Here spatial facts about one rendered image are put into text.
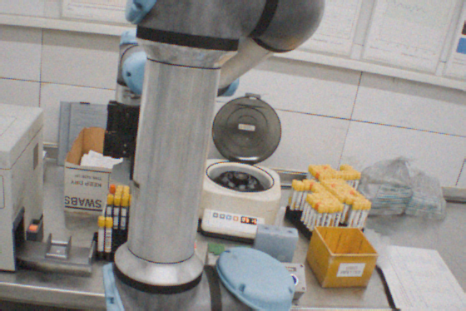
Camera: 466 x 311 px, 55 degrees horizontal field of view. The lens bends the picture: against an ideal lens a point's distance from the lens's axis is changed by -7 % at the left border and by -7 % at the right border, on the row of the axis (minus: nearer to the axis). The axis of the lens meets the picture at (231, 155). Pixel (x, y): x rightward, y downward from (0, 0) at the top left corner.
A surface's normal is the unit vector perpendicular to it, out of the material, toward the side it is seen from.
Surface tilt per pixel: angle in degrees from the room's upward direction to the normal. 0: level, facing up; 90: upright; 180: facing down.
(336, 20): 94
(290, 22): 122
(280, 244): 90
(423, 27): 92
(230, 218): 25
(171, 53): 127
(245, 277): 9
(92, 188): 88
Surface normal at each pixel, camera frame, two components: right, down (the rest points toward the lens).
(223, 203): -0.05, 0.36
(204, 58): 0.24, 0.89
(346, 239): 0.18, 0.40
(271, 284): 0.32, -0.88
